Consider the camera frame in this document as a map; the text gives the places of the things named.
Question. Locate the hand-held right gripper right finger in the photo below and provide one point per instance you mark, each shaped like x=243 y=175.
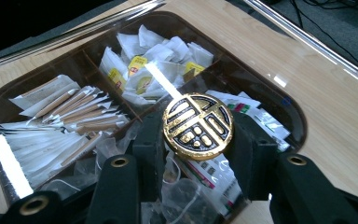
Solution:
x=251 y=149

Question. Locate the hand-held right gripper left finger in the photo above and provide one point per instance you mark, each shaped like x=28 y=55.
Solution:
x=149 y=146

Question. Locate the dark compartment box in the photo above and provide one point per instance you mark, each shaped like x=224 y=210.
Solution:
x=295 y=124

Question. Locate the pile of red-label white sachets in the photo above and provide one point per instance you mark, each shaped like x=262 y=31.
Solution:
x=270 y=124

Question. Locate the pile of clear tea bags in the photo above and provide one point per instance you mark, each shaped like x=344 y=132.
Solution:
x=186 y=199

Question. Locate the pile of brown sugar sticks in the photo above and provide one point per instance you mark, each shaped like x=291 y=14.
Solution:
x=65 y=124

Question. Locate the pile of yellow-tagged tea bags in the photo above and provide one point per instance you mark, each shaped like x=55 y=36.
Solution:
x=155 y=53

